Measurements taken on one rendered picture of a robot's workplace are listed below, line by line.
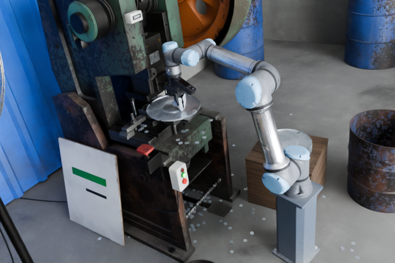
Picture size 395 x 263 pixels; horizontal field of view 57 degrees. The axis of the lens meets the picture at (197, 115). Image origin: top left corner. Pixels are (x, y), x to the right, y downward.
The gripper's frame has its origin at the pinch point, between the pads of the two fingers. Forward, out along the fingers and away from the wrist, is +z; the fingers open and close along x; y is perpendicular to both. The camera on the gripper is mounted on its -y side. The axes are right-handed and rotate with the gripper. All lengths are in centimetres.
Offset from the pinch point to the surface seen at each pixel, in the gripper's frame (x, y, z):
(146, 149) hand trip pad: 32.8, -2.0, 4.1
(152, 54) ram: 0.7, 13.5, -29.0
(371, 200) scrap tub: -54, -86, 72
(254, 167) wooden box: -28, -24, 49
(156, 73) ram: 1.8, 12.5, -19.1
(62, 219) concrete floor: 41, 85, 80
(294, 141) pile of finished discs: -49, -41, 39
